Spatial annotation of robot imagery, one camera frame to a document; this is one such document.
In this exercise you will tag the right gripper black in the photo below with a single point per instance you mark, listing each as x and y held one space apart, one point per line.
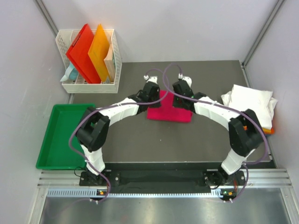
175 103

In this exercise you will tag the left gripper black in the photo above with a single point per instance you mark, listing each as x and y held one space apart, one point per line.
157 105

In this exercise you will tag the magenta t shirt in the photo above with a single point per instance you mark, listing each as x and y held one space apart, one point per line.
167 112

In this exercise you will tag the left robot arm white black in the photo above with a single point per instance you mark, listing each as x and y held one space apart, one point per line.
92 133

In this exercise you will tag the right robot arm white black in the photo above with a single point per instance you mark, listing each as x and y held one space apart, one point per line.
242 142

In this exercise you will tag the wooden board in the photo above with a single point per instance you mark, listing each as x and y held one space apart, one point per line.
110 63

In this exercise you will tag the orange plastic board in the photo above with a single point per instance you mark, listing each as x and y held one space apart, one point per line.
98 52

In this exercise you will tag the folded white t shirt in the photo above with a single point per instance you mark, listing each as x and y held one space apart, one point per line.
261 102

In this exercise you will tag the red plastic board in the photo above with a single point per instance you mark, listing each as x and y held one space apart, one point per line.
78 55

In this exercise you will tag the white plastic basket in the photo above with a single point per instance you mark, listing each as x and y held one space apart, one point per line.
64 39

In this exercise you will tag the green plastic tray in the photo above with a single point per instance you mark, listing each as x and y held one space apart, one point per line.
55 153

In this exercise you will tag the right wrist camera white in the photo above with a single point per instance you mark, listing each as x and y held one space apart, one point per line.
187 79

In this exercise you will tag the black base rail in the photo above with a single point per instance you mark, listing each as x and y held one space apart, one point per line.
163 177

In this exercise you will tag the white slotted cable duct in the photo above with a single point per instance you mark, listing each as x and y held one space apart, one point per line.
97 193

